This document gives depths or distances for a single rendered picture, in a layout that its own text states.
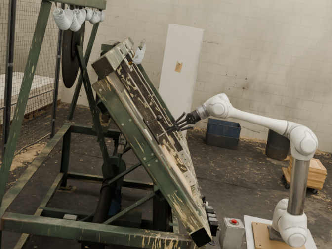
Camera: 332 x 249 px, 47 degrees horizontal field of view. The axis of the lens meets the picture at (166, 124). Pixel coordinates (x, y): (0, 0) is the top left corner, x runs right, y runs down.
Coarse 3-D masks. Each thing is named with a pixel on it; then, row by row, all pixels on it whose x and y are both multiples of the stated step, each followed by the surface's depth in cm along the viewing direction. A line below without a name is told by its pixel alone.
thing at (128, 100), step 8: (128, 104) 243; (136, 112) 245; (144, 128) 248; (152, 136) 249; (160, 152) 252; (168, 160) 257; (176, 176) 257; (184, 184) 264; (184, 192) 261; (192, 200) 262
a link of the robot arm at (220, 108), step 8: (208, 104) 232; (216, 104) 223; (224, 104) 224; (216, 112) 224; (224, 112) 224; (232, 112) 229; (240, 112) 231; (248, 120) 235; (256, 120) 239; (264, 120) 243; (272, 120) 245; (280, 120) 246; (272, 128) 245; (280, 128) 243
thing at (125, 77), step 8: (120, 64) 276; (128, 64) 274; (136, 64) 275; (120, 72) 274; (128, 72) 274; (128, 80) 275; (128, 88) 277; (136, 88) 277; (136, 96) 279; (136, 104) 280; (144, 104) 280; (144, 112) 282; (152, 112) 283; (152, 128) 286; (160, 128) 286; (168, 144) 289; (176, 152) 291; (176, 160) 293; (184, 168) 295; (184, 176) 297; (192, 176) 298; (192, 184) 299
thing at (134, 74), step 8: (144, 48) 323; (128, 56) 320; (136, 72) 327; (136, 80) 325; (144, 88) 327; (144, 96) 329; (152, 104) 331; (160, 112) 333; (176, 144) 342; (184, 152) 344; (184, 160) 346
